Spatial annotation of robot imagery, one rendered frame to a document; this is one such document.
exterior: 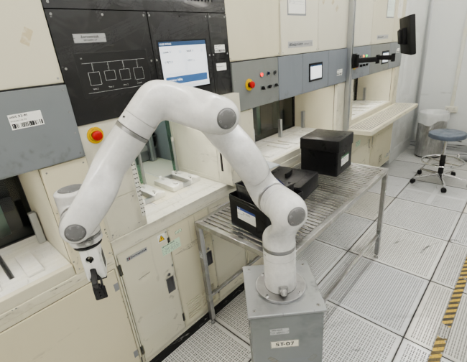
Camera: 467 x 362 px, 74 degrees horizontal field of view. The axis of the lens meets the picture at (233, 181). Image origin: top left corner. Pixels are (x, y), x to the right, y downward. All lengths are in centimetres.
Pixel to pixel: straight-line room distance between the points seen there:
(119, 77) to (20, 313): 100
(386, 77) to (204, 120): 374
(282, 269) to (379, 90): 354
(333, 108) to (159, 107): 234
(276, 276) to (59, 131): 95
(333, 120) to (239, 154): 218
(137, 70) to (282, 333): 120
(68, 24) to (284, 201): 98
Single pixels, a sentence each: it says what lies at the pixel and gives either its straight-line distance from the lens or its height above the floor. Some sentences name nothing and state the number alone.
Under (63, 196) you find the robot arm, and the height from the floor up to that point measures 132.
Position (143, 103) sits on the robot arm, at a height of 152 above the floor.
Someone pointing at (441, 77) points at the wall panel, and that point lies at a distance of 542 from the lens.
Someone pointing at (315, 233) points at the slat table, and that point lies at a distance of 159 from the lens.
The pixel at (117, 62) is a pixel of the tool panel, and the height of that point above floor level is 162.
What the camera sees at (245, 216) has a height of 85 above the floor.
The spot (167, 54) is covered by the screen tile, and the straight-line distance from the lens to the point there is 155.
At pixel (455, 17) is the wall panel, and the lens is 539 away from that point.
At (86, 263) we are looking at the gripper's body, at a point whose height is 112.
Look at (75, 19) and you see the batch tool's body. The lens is 137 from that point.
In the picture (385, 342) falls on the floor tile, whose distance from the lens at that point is 218.
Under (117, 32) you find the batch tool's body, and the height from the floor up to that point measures 172.
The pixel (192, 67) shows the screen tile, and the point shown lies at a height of 156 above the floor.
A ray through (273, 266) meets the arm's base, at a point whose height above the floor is 90.
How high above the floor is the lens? 161
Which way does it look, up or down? 23 degrees down
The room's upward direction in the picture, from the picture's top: 5 degrees counter-clockwise
